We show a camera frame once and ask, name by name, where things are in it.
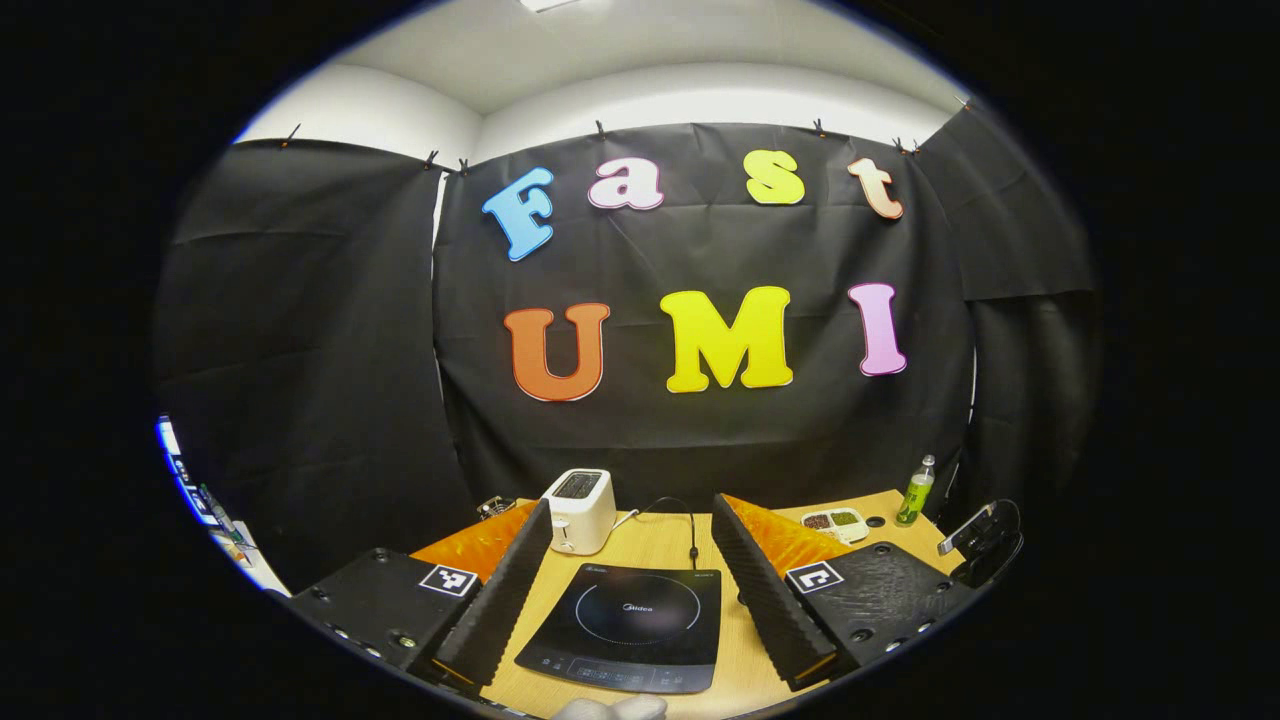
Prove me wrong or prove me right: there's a cluttered white side furniture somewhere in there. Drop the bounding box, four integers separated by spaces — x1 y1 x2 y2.
155 415 293 598

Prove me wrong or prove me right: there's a black induction cooktop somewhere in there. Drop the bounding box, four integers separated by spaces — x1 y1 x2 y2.
514 562 723 696

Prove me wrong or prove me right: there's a white divided plate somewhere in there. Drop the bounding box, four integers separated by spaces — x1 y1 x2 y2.
800 507 869 546

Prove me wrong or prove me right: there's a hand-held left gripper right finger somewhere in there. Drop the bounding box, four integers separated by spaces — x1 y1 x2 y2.
708 492 989 693

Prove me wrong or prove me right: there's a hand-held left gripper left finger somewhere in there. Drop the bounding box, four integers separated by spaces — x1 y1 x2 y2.
285 498 554 698

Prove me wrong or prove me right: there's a stainless steel pot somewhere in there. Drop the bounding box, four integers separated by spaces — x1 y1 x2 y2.
937 498 1025 589

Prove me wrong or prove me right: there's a black power cable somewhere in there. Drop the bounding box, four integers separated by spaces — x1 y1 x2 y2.
628 496 701 571

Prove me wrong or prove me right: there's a green label drink bottle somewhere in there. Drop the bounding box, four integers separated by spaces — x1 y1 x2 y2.
895 455 938 528

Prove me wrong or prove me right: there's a white toaster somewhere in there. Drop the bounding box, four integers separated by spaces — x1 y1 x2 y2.
540 468 617 556

